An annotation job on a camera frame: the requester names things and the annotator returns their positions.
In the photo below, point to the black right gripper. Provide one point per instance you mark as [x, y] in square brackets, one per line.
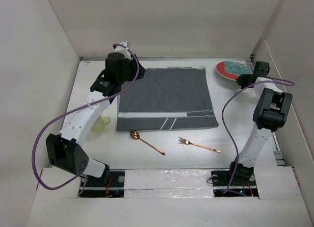
[241, 80]

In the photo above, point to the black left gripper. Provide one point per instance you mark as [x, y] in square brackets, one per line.
[132, 63]

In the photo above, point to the teal and red plate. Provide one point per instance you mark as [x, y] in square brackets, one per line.
[231, 70]

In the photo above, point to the grey cloth placemat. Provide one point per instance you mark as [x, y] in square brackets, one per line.
[167, 99]

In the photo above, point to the pale yellow mug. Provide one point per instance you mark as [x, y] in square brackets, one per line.
[100, 124]

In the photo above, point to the copper spoon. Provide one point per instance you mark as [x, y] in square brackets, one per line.
[136, 136]

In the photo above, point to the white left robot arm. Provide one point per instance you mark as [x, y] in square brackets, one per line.
[65, 149]

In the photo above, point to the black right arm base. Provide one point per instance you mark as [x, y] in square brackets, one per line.
[219, 179]

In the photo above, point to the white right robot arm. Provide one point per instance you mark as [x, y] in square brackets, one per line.
[270, 114]

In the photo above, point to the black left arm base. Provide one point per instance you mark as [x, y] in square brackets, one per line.
[113, 188]

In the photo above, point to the copper fork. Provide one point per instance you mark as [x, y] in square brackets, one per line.
[187, 142]

